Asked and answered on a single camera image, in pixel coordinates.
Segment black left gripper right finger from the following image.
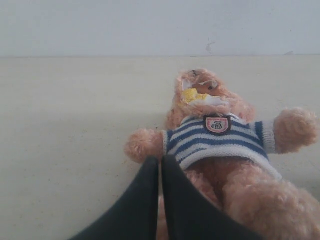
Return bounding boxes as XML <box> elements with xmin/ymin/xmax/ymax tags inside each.
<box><xmin>161</xmin><ymin>155</ymin><xmax>263</xmax><ymax>240</ymax></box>

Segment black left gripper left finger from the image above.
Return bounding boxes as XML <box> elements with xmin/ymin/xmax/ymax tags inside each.
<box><xmin>72</xmin><ymin>156</ymin><xmax>159</xmax><ymax>240</ymax></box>

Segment teddy bear striped sweater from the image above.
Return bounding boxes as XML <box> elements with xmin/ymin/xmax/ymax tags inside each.
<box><xmin>124</xmin><ymin>69</ymin><xmax>320</xmax><ymax>240</ymax></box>

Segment yellow millet grains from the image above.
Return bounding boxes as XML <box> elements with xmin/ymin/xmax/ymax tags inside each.
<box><xmin>181</xmin><ymin>88</ymin><xmax>208</xmax><ymax>103</ymax></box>

